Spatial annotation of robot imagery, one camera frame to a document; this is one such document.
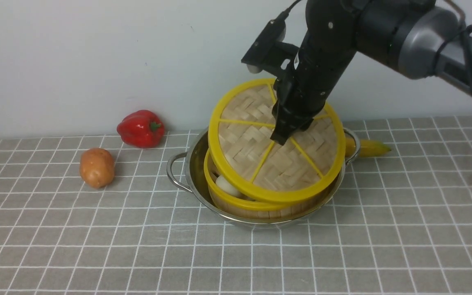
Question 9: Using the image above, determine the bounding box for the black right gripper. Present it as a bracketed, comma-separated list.
[270, 29, 356, 146]

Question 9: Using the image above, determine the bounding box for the woven bamboo steamer lid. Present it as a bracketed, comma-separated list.
[208, 79, 346, 204]

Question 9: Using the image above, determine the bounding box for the bamboo steamer basket yellow rim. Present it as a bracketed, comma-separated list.
[203, 149, 338, 222]

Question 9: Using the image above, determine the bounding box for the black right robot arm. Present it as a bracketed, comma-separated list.
[270, 0, 472, 145]

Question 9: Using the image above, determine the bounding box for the stainless steel pot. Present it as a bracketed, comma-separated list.
[166, 127, 361, 229]

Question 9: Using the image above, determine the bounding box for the white round bun front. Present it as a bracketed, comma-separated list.
[215, 175, 243, 198]

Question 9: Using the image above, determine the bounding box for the yellow banana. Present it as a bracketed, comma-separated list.
[346, 136, 392, 157]

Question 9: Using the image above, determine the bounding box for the red bell pepper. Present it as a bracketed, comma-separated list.
[116, 109, 166, 149]

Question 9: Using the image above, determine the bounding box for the grey checkered tablecloth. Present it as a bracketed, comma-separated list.
[0, 116, 472, 295]

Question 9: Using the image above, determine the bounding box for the brown potato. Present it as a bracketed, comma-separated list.
[79, 147, 116, 189]

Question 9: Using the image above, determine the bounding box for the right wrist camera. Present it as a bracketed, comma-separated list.
[241, 18, 299, 78]

